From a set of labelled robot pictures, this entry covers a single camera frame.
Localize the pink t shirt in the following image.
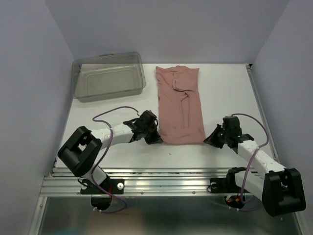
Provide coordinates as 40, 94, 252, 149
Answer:
156, 66, 205, 145

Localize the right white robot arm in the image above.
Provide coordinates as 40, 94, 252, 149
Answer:
203, 113, 306, 217

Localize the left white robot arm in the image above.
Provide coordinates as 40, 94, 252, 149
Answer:
57, 110, 163, 193

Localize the clear plastic bin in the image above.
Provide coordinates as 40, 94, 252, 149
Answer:
71, 52, 146, 102

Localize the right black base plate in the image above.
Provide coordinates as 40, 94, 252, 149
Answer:
207, 178, 241, 194

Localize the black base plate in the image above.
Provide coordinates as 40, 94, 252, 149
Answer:
78, 178, 125, 195
207, 178, 241, 194

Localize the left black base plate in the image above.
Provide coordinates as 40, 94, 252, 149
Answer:
78, 178, 125, 195

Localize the aluminium rail frame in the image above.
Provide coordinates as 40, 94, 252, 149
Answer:
39, 64, 299, 196

